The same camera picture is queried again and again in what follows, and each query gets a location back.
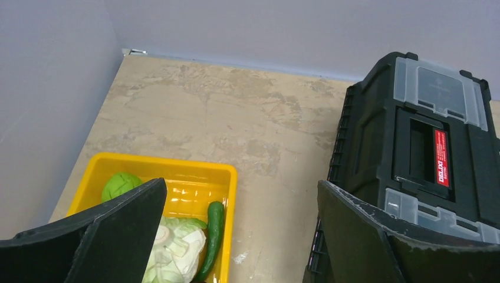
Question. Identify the yellow plastic tray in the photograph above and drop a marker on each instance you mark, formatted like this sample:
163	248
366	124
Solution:
191	187

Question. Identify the small green cabbage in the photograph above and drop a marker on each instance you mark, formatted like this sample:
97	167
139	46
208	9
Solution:
119	184

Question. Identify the white cauliflower with leaves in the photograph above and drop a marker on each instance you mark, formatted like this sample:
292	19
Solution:
176	250

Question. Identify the long green chili pepper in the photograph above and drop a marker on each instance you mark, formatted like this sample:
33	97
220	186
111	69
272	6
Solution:
216	217

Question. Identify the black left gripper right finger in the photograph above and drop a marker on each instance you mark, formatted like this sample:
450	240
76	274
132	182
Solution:
366	244

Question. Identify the black plastic toolbox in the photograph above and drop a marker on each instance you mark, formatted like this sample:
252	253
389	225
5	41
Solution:
417	140

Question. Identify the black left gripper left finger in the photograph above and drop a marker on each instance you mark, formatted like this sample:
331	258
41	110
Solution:
110	242

